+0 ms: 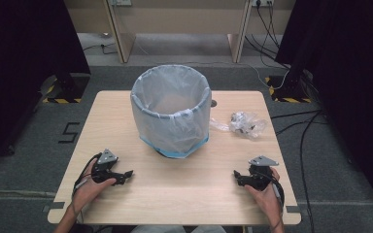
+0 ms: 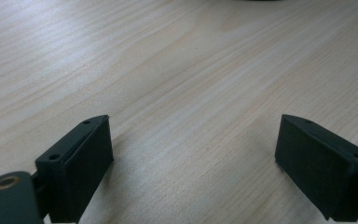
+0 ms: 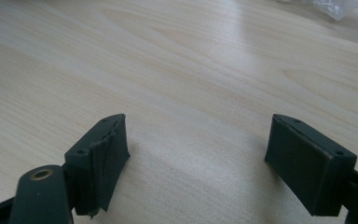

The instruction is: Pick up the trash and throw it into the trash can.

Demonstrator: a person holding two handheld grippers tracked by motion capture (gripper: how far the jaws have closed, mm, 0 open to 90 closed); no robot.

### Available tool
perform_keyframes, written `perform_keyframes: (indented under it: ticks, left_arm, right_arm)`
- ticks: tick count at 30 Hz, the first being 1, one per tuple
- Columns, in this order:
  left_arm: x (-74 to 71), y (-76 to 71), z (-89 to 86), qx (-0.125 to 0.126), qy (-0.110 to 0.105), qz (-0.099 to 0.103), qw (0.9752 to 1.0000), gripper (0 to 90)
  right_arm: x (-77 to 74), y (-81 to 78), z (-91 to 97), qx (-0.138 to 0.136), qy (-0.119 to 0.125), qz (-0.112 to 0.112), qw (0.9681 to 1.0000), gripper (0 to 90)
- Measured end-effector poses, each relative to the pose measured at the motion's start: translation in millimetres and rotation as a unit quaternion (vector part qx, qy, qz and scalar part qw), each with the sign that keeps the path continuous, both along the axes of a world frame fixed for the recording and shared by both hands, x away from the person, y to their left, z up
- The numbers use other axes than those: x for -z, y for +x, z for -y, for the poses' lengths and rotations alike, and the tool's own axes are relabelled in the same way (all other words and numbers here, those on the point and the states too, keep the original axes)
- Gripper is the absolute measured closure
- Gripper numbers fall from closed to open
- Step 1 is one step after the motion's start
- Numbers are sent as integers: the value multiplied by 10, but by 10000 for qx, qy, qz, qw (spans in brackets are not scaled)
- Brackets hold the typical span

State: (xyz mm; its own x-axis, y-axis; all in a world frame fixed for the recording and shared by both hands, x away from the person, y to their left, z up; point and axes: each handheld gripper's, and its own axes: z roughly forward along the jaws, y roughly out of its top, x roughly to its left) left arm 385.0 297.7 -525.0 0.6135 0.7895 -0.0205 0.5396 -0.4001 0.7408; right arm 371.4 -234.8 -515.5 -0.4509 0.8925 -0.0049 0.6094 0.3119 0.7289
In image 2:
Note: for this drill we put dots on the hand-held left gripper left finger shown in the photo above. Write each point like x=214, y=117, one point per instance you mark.
x=77, y=174

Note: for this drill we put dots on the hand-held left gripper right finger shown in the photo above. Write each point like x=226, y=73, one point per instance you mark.
x=320, y=168

